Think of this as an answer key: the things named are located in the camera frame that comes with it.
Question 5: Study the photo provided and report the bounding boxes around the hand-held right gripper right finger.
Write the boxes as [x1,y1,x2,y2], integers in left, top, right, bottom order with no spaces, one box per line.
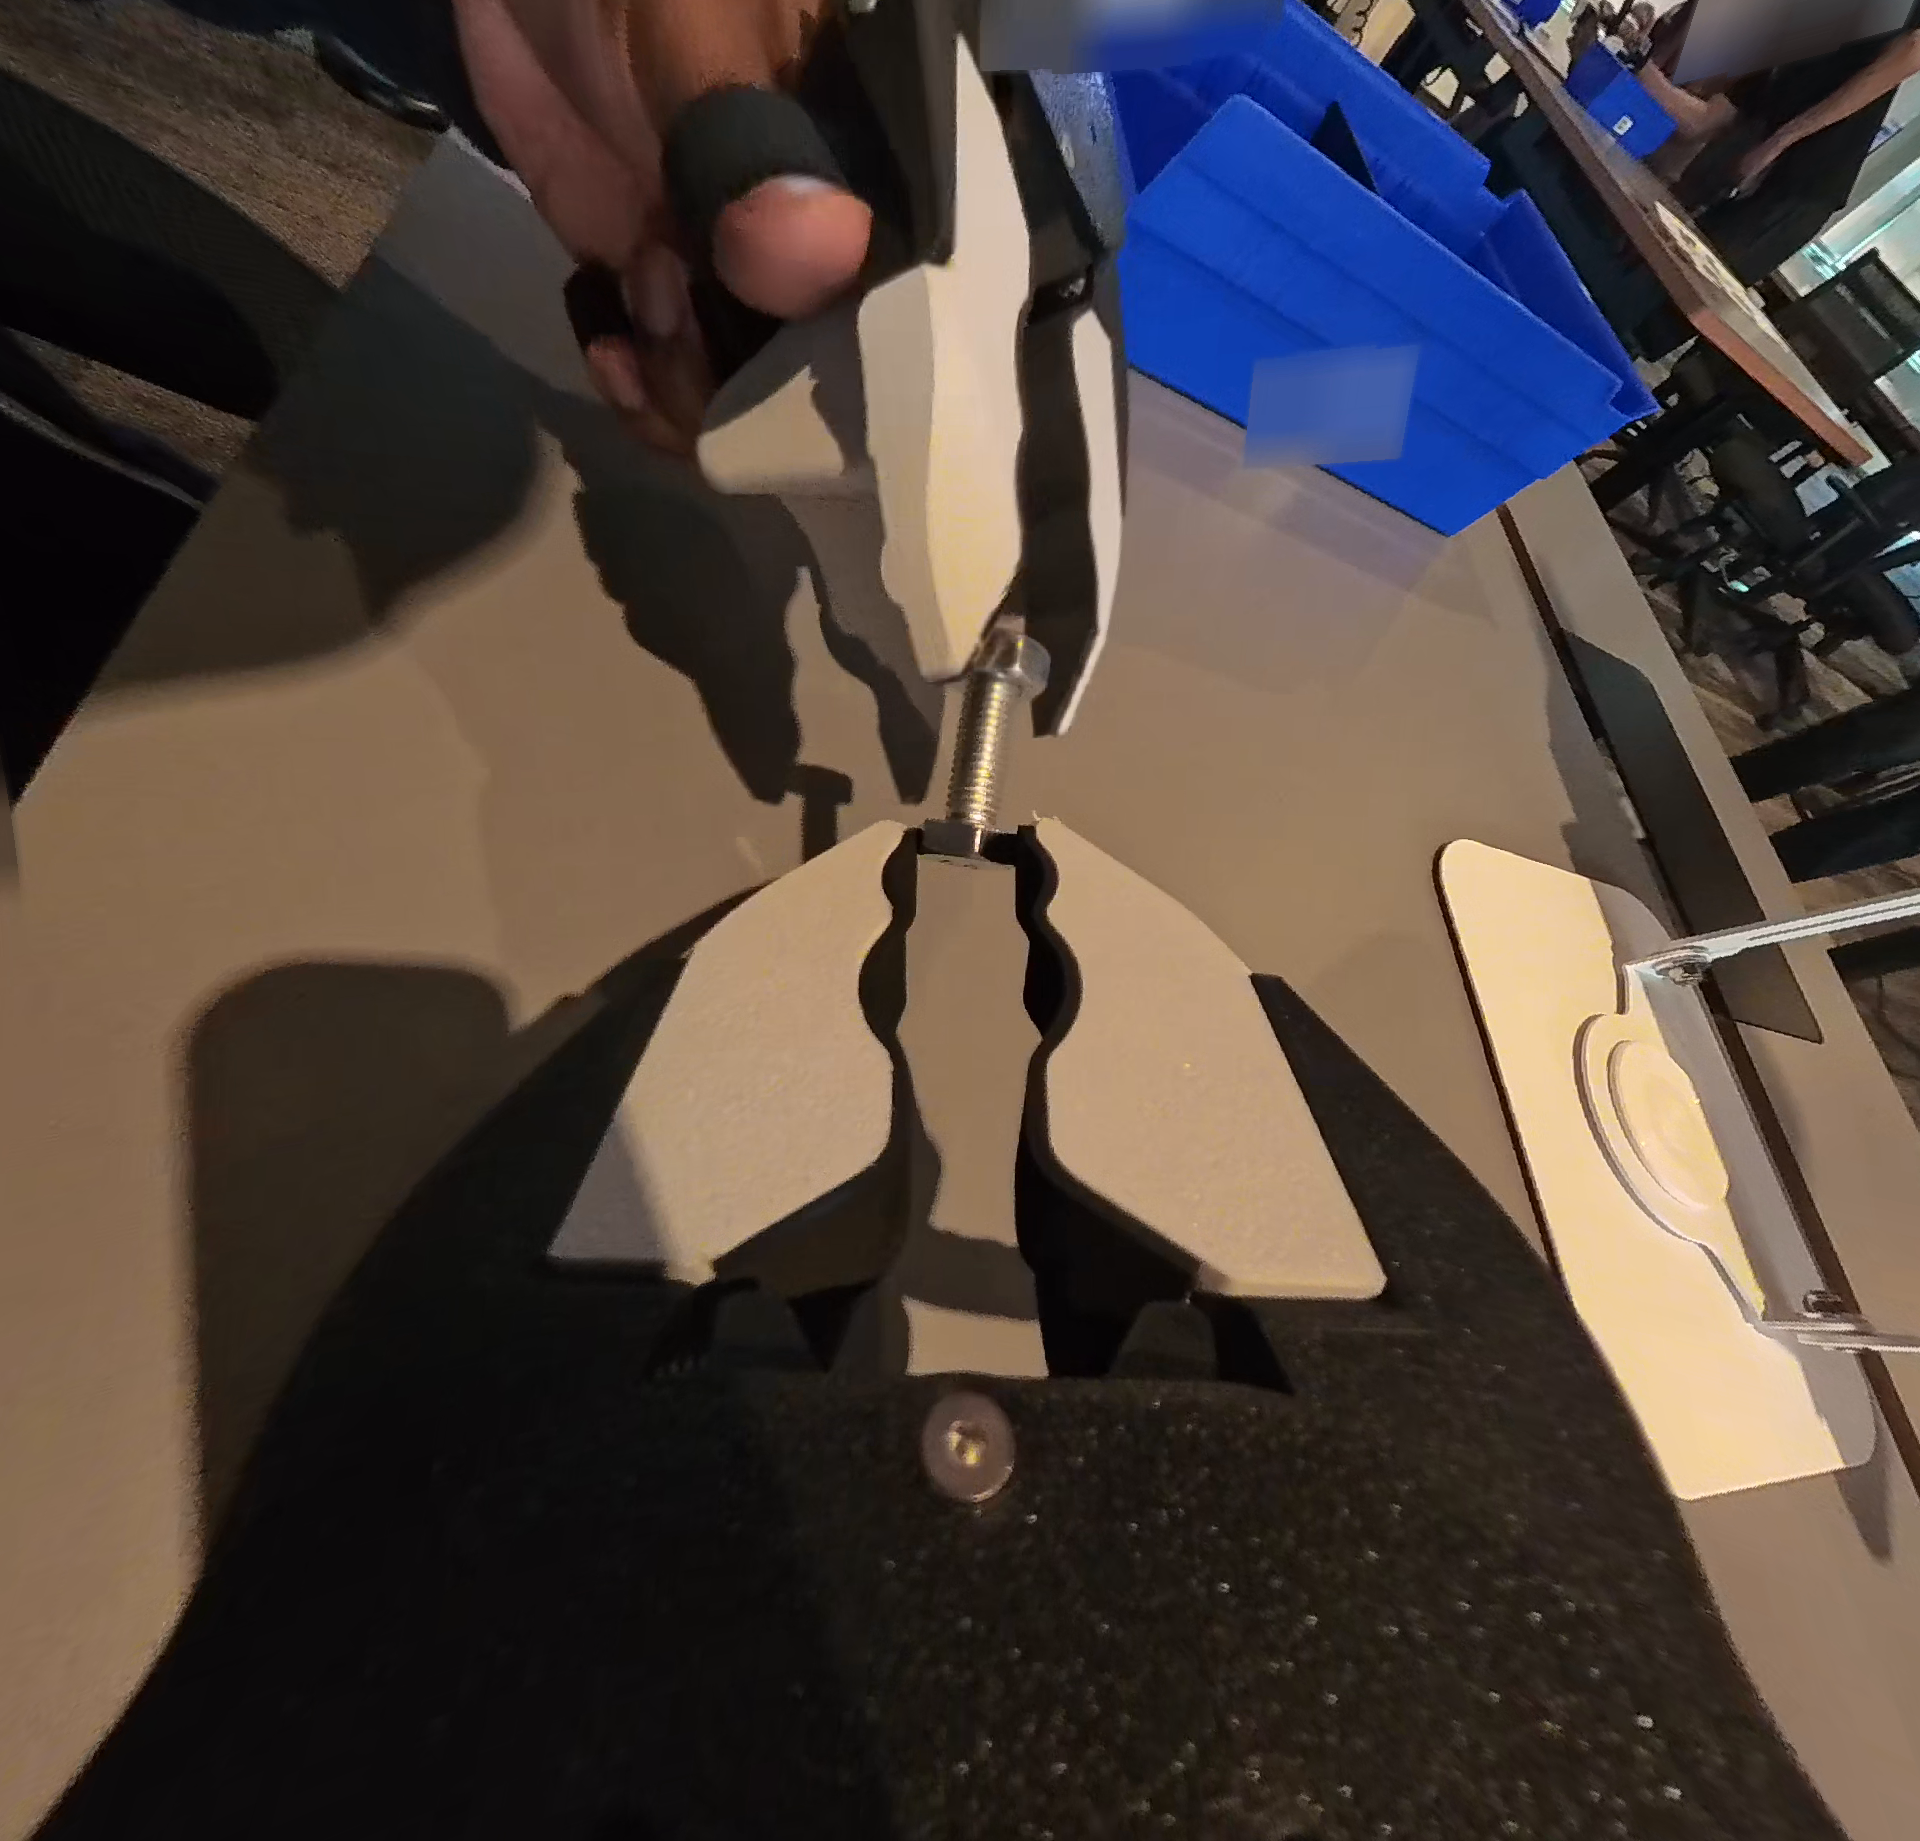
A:
[1013,816,1390,1303]

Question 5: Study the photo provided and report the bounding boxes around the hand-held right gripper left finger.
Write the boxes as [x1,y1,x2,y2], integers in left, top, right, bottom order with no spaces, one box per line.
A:
[542,816,919,1291]

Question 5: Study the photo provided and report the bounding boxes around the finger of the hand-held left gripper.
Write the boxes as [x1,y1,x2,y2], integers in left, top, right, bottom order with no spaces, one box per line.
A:
[1025,266,1134,742]
[694,42,1040,689]

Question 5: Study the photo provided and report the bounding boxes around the steel hex bolt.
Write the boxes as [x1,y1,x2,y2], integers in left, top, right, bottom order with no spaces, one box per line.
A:
[942,628,1055,831]

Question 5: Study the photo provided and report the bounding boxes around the person's left hand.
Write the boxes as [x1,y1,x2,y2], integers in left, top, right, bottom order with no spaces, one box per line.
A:
[447,0,878,456]

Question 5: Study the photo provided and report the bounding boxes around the white sign stand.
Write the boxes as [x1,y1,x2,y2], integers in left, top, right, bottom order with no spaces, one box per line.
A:
[1437,837,1920,1503]

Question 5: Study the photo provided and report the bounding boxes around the large blue plastic bin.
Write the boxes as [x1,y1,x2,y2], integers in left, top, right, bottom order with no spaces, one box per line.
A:
[1108,0,1660,538]

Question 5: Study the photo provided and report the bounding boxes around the black flat panel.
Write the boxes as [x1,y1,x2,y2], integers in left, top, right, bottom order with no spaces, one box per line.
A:
[1567,630,1825,1047]

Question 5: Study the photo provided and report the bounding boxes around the black office chair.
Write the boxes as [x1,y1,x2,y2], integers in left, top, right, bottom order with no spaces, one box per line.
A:
[1590,417,1920,725]

